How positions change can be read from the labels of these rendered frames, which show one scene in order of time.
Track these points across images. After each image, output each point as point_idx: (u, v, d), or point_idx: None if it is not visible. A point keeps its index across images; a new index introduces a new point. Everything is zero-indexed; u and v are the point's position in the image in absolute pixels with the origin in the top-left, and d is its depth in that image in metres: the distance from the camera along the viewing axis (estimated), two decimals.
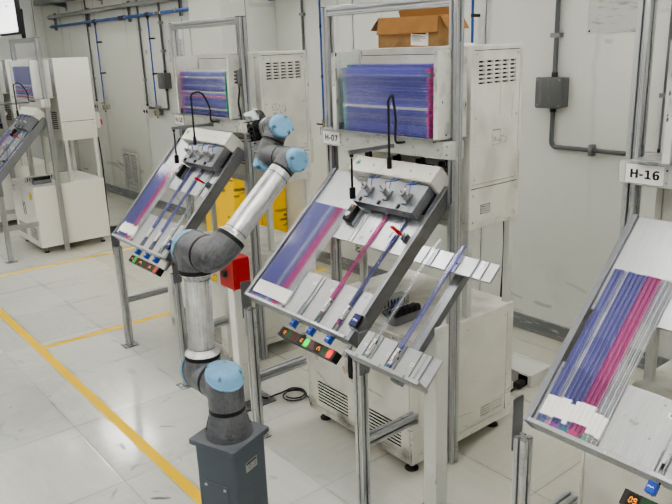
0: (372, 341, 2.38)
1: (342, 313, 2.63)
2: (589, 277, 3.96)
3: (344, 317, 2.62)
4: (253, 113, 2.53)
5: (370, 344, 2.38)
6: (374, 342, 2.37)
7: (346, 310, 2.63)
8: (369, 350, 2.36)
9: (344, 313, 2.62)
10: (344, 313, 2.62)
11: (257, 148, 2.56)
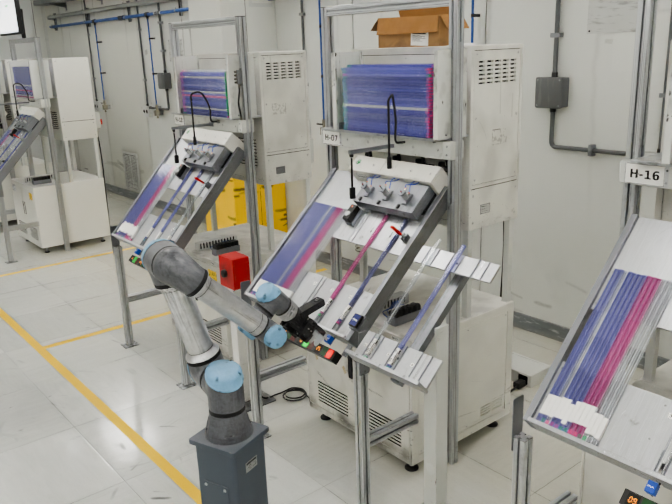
0: (372, 341, 2.38)
1: (342, 313, 2.63)
2: (589, 277, 3.96)
3: (344, 317, 2.62)
4: None
5: (370, 344, 2.38)
6: (374, 342, 2.37)
7: (346, 310, 2.63)
8: (369, 350, 2.36)
9: (344, 313, 2.62)
10: (344, 313, 2.62)
11: (319, 340, 2.54)
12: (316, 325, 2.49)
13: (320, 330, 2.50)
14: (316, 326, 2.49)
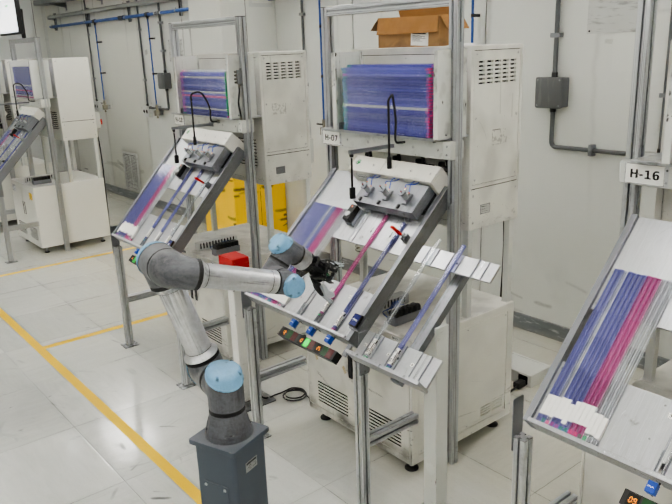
0: (372, 341, 2.38)
1: (337, 320, 2.62)
2: (589, 277, 3.96)
3: (339, 323, 2.61)
4: (326, 293, 2.52)
5: (370, 344, 2.38)
6: (374, 342, 2.37)
7: (341, 316, 2.62)
8: (369, 350, 2.36)
9: (339, 320, 2.61)
10: (339, 320, 2.61)
11: (339, 263, 2.56)
12: None
13: (324, 259, 2.55)
14: None
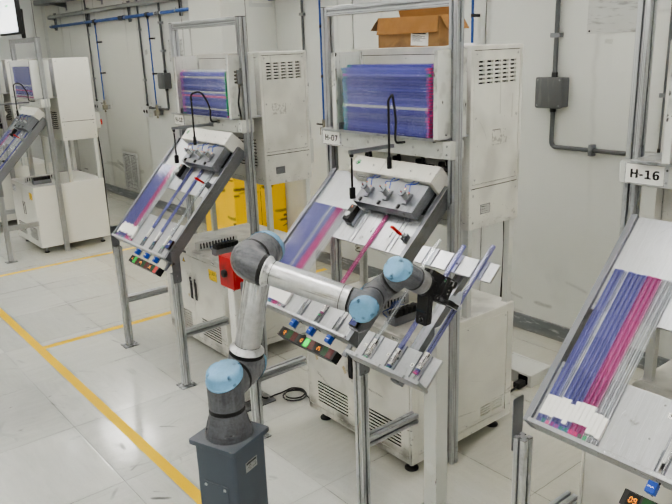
0: (372, 341, 2.38)
1: (420, 361, 2.22)
2: (589, 277, 3.96)
3: (422, 366, 2.21)
4: (456, 302, 2.23)
5: (370, 344, 2.38)
6: (374, 342, 2.37)
7: (424, 357, 2.22)
8: (369, 350, 2.36)
9: (422, 362, 2.21)
10: (422, 362, 2.21)
11: None
12: None
13: None
14: None
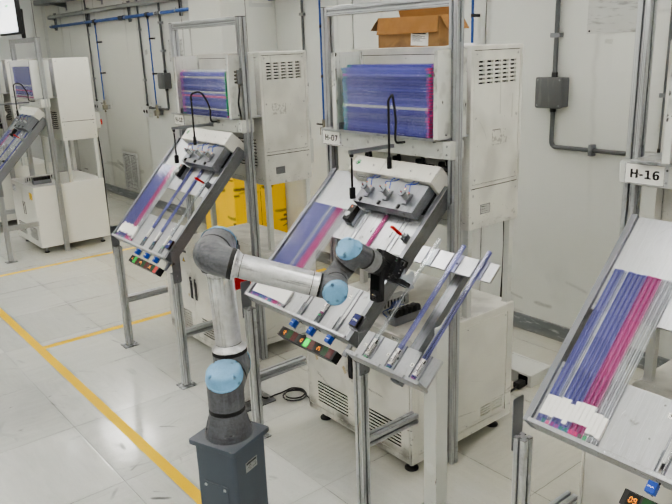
0: (372, 341, 2.38)
1: (416, 368, 2.21)
2: (589, 277, 3.96)
3: (418, 373, 2.20)
4: (408, 280, 2.39)
5: (370, 344, 2.38)
6: (374, 342, 2.37)
7: (420, 364, 2.21)
8: (369, 350, 2.36)
9: (418, 368, 2.20)
10: (419, 369, 2.20)
11: (401, 275, 2.44)
12: None
13: None
14: None
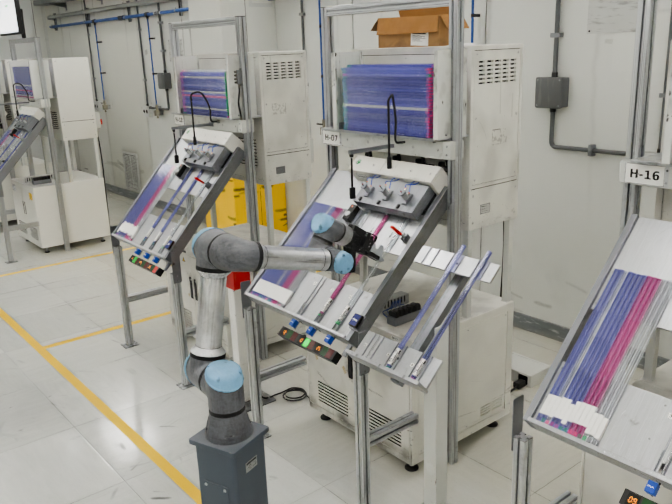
0: (345, 308, 2.63)
1: (416, 368, 2.21)
2: (589, 277, 3.96)
3: (418, 373, 2.20)
4: (378, 254, 2.64)
5: (343, 310, 2.63)
6: (346, 309, 2.62)
7: (420, 364, 2.21)
8: (342, 316, 2.61)
9: (418, 368, 2.20)
10: (419, 369, 2.20)
11: (372, 249, 2.69)
12: None
13: None
14: None
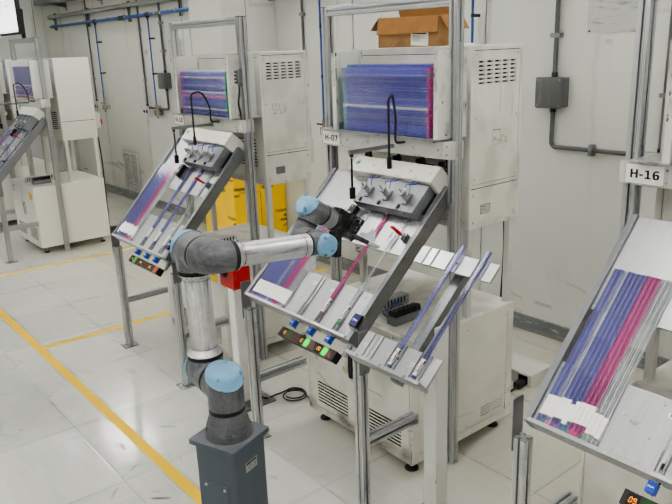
0: (345, 308, 2.63)
1: (416, 368, 2.21)
2: (589, 277, 3.96)
3: (418, 373, 2.20)
4: (368, 238, 2.55)
5: (344, 310, 2.63)
6: (347, 308, 2.63)
7: (420, 364, 2.21)
8: (343, 316, 2.62)
9: (418, 368, 2.20)
10: (419, 369, 2.20)
11: None
12: None
13: None
14: None
